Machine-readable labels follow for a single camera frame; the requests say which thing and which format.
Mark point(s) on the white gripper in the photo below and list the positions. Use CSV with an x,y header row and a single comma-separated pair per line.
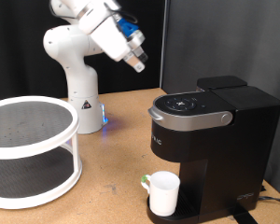
x,y
112,40

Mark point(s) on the black Keurig coffee machine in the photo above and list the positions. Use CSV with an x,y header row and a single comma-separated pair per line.
x,y
227,149

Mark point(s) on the white two-tier turntable shelf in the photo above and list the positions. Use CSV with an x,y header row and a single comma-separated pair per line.
x,y
21,152

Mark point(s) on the black curtain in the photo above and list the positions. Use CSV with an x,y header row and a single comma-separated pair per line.
x,y
18,68

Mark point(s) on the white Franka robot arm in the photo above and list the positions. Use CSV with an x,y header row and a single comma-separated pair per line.
x,y
81,87

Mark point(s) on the gray partition panel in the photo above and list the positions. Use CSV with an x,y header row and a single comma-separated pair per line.
x,y
224,37

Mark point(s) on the white mug with green mark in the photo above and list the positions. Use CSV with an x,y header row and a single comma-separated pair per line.
x,y
163,193

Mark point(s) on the black tape strip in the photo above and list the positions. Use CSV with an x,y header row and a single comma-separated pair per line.
x,y
242,216

